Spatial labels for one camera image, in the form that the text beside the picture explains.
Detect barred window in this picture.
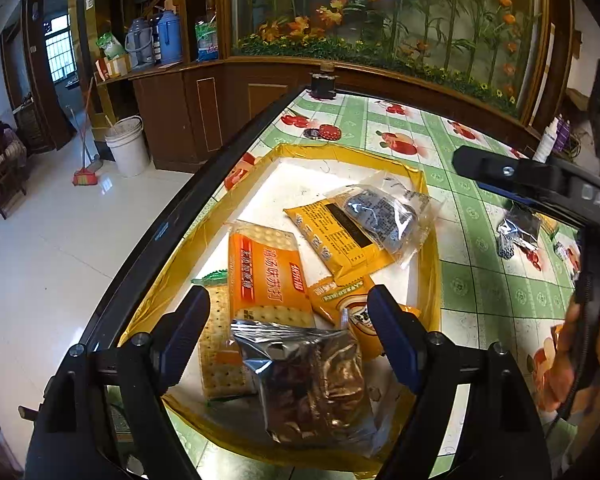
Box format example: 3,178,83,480
44,14,77,84

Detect fruit print tablecloth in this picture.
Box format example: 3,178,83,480
170,87,587,480

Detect purple bottle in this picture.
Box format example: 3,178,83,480
555,116,572,154

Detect dark glass jar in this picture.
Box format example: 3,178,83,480
309,61,339,101

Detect green white bag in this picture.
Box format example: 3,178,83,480
96,32,127,62

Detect glass display artificial flowers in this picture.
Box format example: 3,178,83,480
220,0,552,117

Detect white spray bottle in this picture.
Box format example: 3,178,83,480
534,119,561,164

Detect white plastic bucket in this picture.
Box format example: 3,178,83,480
104,115,152,178

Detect wooden chair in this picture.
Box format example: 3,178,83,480
0,106,32,222

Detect wooden cabinet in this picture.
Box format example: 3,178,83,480
129,55,542,167

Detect blue thermos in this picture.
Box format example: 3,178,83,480
154,9,184,66

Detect green edged cracker packet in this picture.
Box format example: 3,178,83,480
191,271,262,402

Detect orange packet brown round logo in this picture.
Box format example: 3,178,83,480
306,274,422,362

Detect orange label cracker packet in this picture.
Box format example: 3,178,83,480
227,219,317,332

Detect red white carton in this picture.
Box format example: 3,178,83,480
94,54,132,84

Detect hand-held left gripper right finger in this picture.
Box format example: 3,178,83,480
366,284,552,480

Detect grey thermos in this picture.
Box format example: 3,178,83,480
124,17,154,69

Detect red broom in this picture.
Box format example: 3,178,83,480
71,79,104,187

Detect orange packet printed back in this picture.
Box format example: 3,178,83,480
284,196,397,282

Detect silver foil snack packet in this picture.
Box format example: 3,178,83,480
229,319,378,457

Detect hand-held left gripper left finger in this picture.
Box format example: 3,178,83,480
26,285,212,480

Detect clear packet on table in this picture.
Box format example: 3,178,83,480
496,204,542,262

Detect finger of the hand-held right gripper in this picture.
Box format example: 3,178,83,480
452,145,582,212

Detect clear packet dark snacks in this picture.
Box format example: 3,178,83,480
329,174,432,267

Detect person's right hand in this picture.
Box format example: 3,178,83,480
546,302,600,410

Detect yellow cardboard box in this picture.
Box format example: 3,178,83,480
119,141,442,477

